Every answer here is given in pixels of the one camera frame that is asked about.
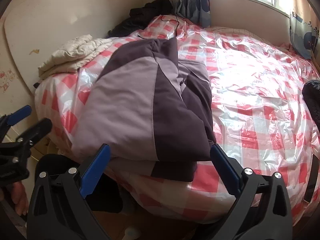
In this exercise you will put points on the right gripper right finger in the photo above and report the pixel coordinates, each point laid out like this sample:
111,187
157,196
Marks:
262,207

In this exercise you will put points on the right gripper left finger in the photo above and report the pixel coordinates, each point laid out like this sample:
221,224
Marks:
58,209

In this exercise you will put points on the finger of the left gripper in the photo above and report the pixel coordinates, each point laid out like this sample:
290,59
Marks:
7,121
34,134

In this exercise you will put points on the lilac purple jacket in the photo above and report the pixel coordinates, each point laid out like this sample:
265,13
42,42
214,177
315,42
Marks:
152,109

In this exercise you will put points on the black clothes pile at headboard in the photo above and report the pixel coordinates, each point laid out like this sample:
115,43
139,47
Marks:
139,18

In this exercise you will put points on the person's left hand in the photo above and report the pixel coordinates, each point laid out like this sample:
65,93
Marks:
16,196

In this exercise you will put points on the beige quilted blanket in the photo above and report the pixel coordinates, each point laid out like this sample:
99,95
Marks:
73,55

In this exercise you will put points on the white headboard panel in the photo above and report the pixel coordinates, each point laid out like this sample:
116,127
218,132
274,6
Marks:
36,28

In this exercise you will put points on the black puffer jacket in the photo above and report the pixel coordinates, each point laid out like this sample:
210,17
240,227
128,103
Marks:
311,96

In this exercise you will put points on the blue patterned curtain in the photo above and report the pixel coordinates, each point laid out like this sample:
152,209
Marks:
196,11

